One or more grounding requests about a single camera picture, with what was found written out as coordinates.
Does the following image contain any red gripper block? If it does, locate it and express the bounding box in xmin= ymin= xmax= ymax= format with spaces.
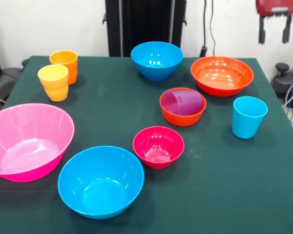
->
xmin=255 ymin=0 xmax=293 ymax=45

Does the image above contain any large orange-red bowl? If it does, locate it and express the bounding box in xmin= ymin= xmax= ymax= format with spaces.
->
xmin=190 ymin=56 xmax=254 ymax=98

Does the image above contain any purple cup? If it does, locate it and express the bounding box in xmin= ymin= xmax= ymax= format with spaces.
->
xmin=163 ymin=89 xmax=203 ymax=116

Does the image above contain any medium blue bowl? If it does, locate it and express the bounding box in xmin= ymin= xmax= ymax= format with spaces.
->
xmin=130 ymin=41 xmax=184 ymax=82

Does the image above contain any small orange-red bowl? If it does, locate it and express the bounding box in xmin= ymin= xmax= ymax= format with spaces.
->
xmin=159 ymin=87 xmax=207 ymax=127

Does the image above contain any blue cup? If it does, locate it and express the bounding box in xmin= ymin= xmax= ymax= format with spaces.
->
xmin=231 ymin=96 xmax=269 ymax=139

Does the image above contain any small magenta bowl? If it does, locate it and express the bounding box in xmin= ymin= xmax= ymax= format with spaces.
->
xmin=132 ymin=126 xmax=186 ymax=170

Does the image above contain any dark green table cloth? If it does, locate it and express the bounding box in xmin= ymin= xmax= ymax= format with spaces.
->
xmin=0 ymin=56 xmax=293 ymax=234

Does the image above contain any orange cup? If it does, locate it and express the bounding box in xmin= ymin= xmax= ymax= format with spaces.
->
xmin=49 ymin=50 xmax=79 ymax=85

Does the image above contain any yellow cup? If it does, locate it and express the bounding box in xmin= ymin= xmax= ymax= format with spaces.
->
xmin=37 ymin=64 xmax=69 ymax=102

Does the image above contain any large blue bowl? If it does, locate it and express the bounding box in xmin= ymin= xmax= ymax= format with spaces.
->
xmin=57 ymin=145 xmax=145 ymax=220

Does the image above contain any large pink bowl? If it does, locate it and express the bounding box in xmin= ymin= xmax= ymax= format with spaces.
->
xmin=0 ymin=103 xmax=75 ymax=183

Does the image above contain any tangle of floor cables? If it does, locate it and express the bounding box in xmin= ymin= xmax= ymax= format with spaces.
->
xmin=282 ymin=75 xmax=293 ymax=132

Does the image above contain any black hanging cable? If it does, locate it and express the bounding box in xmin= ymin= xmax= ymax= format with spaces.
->
xmin=199 ymin=0 xmax=217 ymax=58

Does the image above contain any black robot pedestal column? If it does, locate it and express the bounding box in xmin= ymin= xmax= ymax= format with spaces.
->
xmin=103 ymin=0 xmax=188 ymax=58

